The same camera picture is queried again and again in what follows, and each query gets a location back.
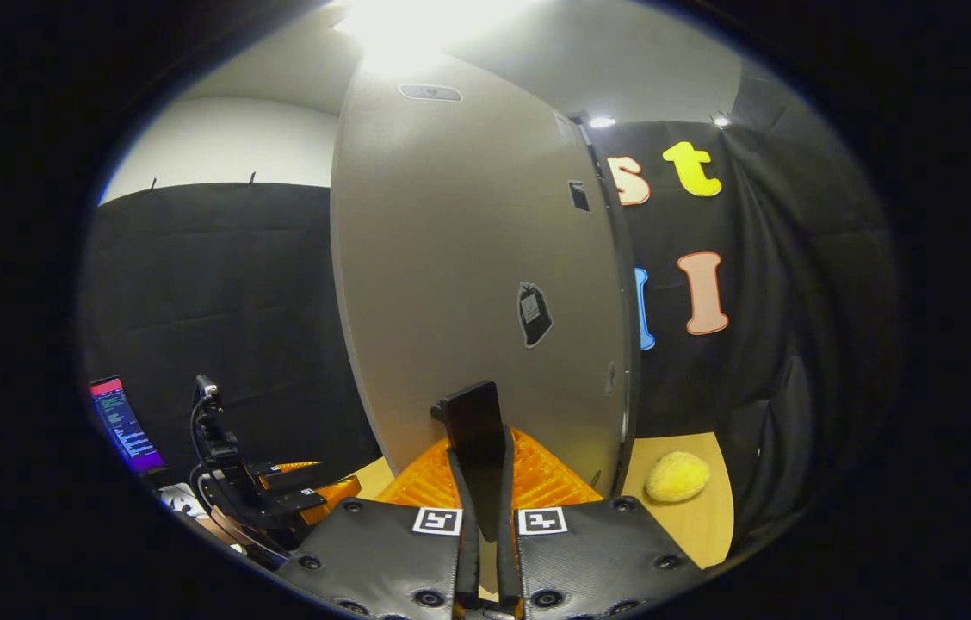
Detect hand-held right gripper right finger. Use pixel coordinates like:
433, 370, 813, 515
498, 426, 702, 620

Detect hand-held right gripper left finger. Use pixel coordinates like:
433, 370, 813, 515
275, 426, 482, 620

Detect light grey cabinet door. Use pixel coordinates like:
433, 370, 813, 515
331, 52, 633, 500

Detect white printed cloth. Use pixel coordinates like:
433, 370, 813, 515
160, 482, 209, 519

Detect yellow plush ball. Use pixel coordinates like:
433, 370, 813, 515
645, 451, 711, 504

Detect black backdrop cloth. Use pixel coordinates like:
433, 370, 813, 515
77, 65, 900, 552

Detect long ceiling light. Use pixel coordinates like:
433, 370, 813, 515
335, 0, 538, 53

